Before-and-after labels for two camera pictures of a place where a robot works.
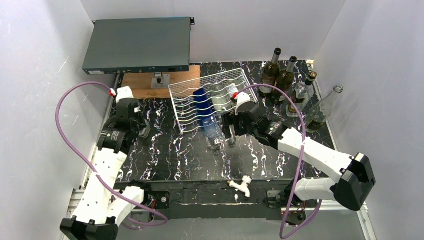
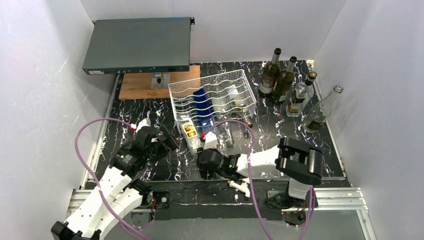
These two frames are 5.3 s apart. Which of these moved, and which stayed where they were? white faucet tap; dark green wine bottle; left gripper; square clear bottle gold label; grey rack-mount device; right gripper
Moved: left gripper; right gripper
Stayed: grey rack-mount device; white faucet tap; dark green wine bottle; square clear bottle gold label
